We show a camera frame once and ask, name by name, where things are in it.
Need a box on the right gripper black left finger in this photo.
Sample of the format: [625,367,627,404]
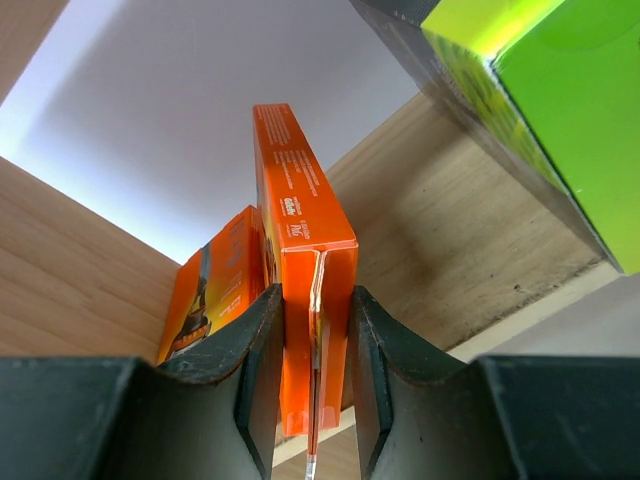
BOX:
[1,285,284,479]

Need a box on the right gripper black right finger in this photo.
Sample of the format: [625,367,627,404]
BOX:
[349,286,639,479]

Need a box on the orange razor pack top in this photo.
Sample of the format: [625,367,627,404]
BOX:
[156,205,265,364]

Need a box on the orange razor pack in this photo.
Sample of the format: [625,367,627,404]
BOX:
[253,103,359,479]
[156,205,265,364]

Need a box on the orange razor pack front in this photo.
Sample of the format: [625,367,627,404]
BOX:
[253,103,359,479]

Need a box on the black green Gillette box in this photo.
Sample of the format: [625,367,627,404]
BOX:
[354,1,639,275]

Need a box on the wooden three-tier shelf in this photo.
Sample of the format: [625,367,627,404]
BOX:
[0,0,640,480]

